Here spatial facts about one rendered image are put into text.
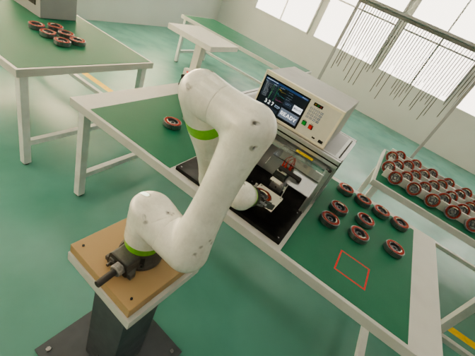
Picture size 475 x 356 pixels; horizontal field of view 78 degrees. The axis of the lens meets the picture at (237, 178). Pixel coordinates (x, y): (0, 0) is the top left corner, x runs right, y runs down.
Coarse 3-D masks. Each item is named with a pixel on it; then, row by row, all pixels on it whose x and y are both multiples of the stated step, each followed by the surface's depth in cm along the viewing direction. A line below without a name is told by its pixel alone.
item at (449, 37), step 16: (368, 0) 379; (352, 16) 413; (384, 16) 396; (400, 16) 386; (368, 32) 411; (384, 32) 402; (432, 32) 376; (448, 32) 350; (368, 48) 417; (384, 48) 408; (448, 48) 374; (464, 48) 366; (384, 64) 415; (400, 64) 405; (400, 80) 412; (432, 80) 394; (416, 96) 409; (464, 96) 381; (448, 112) 396
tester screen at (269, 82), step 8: (272, 80) 146; (264, 88) 149; (272, 88) 147; (280, 88) 145; (288, 88) 143; (264, 96) 151; (272, 96) 148; (280, 96) 146; (288, 96) 144; (296, 96) 142; (280, 104) 148; (296, 104) 144; (304, 104) 142
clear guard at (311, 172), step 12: (288, 144) 148; (276, 156) 133; (288, 156) 137; (300, 156) 142; (312, 156) 147; (264, 168) 132; (276, 168) 131; (288, 168) 131; (300, 168) 132; (312, 168) 136; (324, 168) 141; (288, 180) 129; (312, 180) 128; (300, 192) 127
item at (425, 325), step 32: (96, 96) 180; (128, 96) 194; (160, 96) 212; (192, 192) 145; (288, 256) 132; (416, 256) 169; (320, 288) 127; (416, 288) 147; (416, 320) 130; (416, 352) 116
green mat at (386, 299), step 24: (336, 192) 194; (312, 216) 163; (288, 240) 140; (312, 240) 146; (336, 240) 154; (384, 240) 170; (408, 240) 179; (312, 264) 133; (360, 264) 145; (384, 264) 152; (408, 264) 160; (336, 288) 127; (360, 288) 132; (384, 288) 138; (408, 288) 144; (384, 312) 126; (408, 312) 131; (408, 336) 120
